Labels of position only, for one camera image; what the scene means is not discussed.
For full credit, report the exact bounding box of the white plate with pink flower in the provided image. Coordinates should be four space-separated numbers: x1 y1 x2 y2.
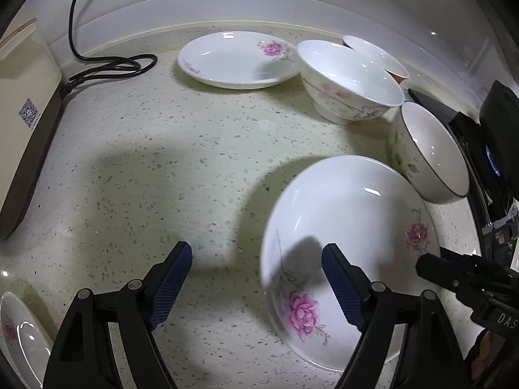
0 291 55 389
177 30 301 90
259 155 442 373

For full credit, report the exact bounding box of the black stovetop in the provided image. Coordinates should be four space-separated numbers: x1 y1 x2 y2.
406 88 493 252

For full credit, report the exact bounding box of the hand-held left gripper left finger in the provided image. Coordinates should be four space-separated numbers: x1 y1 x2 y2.
42 241 193 389

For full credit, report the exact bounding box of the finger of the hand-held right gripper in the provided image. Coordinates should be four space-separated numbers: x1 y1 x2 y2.
416 247 493 304

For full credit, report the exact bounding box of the black power cable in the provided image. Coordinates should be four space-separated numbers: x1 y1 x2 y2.
61 0 158 100

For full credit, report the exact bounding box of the white bowl with pink blossoms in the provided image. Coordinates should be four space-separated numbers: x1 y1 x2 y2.
296 40 405 125

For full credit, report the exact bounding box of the white bowl with dark rim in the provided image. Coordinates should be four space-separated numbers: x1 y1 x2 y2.
387 101 471 205

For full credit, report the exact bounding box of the white rice cooker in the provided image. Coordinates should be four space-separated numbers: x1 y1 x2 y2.
0 18 66 242

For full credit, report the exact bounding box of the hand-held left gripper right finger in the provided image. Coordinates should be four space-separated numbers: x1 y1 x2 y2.
321 243 473 389

